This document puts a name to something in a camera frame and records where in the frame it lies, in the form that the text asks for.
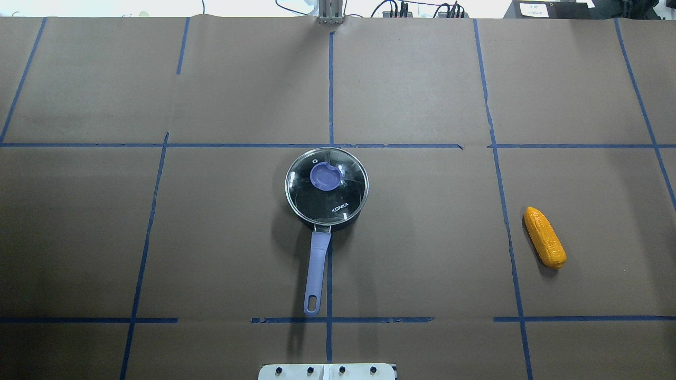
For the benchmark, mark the black pot with purple handle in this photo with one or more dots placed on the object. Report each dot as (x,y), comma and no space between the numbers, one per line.
(320,240)

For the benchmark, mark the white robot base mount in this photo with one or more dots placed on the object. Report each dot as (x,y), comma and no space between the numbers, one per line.
(329,371)

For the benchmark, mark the glass lid with purple knob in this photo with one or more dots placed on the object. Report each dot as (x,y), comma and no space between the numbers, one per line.
(327,186)

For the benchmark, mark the black box with white label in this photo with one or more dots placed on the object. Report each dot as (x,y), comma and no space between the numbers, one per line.
(555,10)

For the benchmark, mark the black power strip with cables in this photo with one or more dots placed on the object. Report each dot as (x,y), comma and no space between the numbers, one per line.
(408,9)

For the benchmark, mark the aluminium frame post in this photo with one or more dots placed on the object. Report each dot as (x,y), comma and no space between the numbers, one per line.
(330,12)

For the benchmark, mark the yellow toy corn cob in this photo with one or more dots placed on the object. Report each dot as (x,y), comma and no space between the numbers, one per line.
(545,241)

